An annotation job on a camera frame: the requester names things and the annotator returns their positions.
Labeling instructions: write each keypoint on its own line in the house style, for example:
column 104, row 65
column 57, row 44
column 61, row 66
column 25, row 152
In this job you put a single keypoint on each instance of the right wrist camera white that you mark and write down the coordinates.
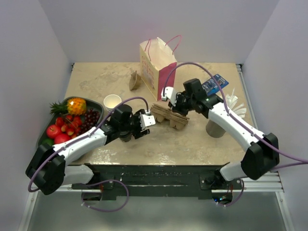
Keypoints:
column 169, row 94

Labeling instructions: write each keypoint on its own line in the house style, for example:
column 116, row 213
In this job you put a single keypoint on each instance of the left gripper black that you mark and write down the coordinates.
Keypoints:
column 137, row 133

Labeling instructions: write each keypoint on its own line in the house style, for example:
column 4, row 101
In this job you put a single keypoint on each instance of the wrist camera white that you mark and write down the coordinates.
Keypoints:
column 147, row 121
column 169, row 94

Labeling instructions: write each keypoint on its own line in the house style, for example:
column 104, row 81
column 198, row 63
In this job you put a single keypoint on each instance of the dark red grapes bunch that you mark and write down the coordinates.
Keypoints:
column 91, row 118

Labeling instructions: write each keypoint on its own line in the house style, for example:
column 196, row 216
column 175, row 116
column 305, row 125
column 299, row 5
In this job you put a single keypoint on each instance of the toy pineapple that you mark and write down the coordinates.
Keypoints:
column 74, row 106

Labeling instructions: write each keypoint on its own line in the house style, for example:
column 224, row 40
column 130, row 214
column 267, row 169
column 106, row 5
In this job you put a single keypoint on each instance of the dark paper coffee cup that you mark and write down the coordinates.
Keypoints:
column 126, row 138

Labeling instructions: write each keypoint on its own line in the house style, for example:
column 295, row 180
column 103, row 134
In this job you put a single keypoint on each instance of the grey straw holder cup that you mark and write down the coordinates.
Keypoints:
column 214, row 130

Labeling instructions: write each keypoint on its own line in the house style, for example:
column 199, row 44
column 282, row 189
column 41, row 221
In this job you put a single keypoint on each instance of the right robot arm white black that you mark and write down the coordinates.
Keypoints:
column 261, row 153

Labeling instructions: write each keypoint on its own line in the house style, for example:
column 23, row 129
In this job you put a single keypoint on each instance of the dark green fruit tray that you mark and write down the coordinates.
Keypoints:
column 69, row 123

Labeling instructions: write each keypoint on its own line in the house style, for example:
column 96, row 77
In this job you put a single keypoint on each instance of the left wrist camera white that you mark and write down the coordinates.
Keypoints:
column 147, row 121

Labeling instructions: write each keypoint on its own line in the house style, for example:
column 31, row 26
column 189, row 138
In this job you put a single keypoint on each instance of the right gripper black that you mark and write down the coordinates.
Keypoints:
column 176, row 108

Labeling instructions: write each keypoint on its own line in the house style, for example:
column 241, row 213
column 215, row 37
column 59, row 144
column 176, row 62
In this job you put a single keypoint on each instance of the red apple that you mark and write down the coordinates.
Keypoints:
column 53, row 131
column 61, row 138

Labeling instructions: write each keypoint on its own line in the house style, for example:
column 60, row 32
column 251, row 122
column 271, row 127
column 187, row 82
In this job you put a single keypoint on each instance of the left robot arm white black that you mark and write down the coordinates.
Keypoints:
column 51, row 168

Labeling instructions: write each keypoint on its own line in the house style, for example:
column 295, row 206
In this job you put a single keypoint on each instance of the red apple front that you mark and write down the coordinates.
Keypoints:
column 61, row 138

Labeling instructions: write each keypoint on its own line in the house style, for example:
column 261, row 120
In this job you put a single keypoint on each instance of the red apple rear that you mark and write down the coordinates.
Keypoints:
column 53, row 131

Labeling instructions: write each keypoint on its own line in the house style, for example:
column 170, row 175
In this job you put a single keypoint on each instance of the single cardboard cup carrier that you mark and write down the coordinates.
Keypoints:
column 135, row 81

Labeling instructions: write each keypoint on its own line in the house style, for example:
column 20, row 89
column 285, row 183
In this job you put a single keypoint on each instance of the blue razor package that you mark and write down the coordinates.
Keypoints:
column 211, row 87

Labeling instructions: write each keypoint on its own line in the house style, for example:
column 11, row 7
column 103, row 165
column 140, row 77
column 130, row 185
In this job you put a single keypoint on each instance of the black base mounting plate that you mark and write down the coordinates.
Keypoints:
column 157, row 181

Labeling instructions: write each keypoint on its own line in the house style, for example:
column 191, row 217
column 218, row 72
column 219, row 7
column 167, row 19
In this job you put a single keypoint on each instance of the green lime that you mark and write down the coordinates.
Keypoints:
column 48, row 141

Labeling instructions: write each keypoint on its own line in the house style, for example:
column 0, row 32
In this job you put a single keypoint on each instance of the pink beige paper bag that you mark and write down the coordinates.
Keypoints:
column 157, row 59

